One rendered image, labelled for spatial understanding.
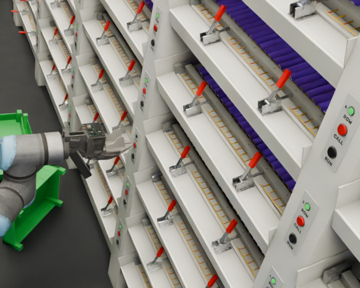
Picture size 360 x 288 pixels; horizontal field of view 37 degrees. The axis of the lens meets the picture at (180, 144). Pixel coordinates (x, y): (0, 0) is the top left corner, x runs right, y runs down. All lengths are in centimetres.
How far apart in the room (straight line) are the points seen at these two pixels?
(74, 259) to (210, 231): 95
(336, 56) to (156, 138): 79
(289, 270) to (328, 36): 41
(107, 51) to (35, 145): 55
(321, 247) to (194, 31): 58
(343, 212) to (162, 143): 76
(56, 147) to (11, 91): 152
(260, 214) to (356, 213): 27
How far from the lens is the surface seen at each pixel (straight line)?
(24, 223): 228
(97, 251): 220
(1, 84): 307
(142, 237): 179
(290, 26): 94
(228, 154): 122
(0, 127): 259
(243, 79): 112
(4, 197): 152
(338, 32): 92
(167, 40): 141
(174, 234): 155
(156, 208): 161
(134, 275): 193
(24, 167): 152
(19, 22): 367
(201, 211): 135
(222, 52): 120
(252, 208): 111
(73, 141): 154
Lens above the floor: 165
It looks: 36 degrees down
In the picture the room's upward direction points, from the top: 13 degrees clockwise
